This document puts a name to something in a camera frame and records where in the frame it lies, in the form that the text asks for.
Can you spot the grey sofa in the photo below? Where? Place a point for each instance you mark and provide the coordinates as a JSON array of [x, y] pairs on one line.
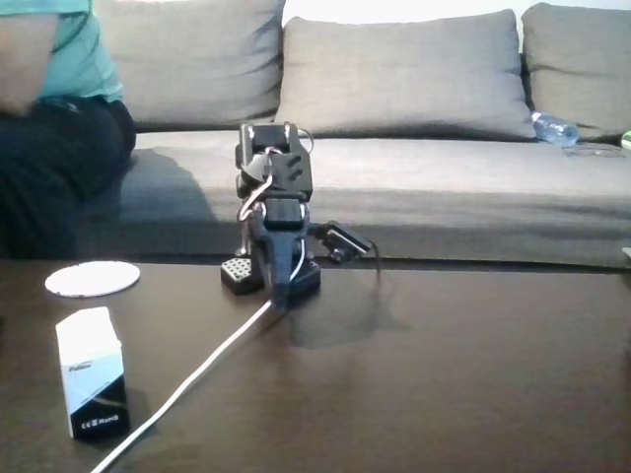
[[443, 197]]

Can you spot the clear plastic wrapper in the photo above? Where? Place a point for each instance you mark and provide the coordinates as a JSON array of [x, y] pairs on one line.
[[589, 150]]

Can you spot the black oval camera box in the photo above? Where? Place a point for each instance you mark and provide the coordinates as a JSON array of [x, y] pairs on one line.
[[347, 241]]

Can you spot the white round coaster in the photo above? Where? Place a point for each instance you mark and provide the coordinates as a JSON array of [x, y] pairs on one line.
[[92, 279]]

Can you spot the clear plastic water bottle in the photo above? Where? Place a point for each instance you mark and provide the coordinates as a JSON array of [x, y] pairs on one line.
[[554, 128]]

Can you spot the grey sofa cushion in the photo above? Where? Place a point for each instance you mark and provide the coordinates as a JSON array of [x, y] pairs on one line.
[[404, 74], [197, 59], [577, 59]]

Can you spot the white servo box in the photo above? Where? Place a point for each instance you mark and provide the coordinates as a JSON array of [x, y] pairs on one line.
[[93, 374]]

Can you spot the person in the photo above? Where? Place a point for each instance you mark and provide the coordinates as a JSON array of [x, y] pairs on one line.
[[59, 148]]

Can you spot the green object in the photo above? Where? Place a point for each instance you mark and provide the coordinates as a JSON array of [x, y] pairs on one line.
[[626, 140]]

